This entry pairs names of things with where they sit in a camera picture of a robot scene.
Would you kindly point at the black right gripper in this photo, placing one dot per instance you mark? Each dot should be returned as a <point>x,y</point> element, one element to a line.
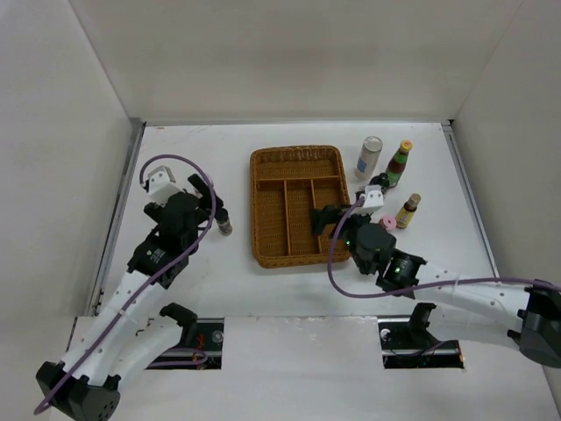
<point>330,214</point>

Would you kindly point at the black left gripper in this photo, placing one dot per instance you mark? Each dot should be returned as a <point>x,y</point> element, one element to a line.
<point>205,212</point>

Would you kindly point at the small dark black-capped bottle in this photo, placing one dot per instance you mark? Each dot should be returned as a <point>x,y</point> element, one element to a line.
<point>223,222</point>

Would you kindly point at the pink-lidded spice jar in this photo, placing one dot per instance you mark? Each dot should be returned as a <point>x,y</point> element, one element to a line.
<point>388,222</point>

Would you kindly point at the small yellow bottle gold cap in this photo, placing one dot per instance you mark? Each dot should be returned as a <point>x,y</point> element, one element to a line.
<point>407,211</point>

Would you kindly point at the tall white silver-capped shaker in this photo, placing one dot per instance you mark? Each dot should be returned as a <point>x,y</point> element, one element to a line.
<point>368,157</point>

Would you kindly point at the black-capped white bottle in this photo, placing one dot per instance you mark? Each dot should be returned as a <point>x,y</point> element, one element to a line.
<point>382,181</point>

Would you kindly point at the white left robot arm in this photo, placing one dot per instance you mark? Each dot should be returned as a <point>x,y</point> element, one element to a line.
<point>135,327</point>

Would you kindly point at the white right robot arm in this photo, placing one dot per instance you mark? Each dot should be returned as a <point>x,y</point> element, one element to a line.
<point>520,314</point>

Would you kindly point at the brown wicker divided tray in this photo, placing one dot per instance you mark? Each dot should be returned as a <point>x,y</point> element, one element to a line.
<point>287,183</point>

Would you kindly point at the red sauce bottle yellow cap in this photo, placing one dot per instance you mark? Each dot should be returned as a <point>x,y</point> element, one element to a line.
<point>396,166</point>

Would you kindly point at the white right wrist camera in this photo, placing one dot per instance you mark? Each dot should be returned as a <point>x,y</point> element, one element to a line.
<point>371,199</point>

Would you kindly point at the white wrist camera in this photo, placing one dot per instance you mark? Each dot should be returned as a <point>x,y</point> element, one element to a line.
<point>371,199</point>
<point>161,185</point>

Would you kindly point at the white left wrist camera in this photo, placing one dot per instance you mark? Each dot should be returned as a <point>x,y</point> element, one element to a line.
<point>161,185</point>

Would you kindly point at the aluminium left table rail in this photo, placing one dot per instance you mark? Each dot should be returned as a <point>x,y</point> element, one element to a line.
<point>103,266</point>

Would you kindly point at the aluminium table rail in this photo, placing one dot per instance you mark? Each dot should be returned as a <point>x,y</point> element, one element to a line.
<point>103,266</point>
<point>473,208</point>

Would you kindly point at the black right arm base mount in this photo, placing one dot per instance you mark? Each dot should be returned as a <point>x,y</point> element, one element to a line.
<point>407,344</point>

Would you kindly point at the aluminium right table rail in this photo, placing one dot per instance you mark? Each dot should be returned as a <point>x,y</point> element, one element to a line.
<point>473,208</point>

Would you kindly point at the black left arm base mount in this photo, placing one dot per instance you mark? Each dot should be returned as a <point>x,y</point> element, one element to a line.
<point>200,345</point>

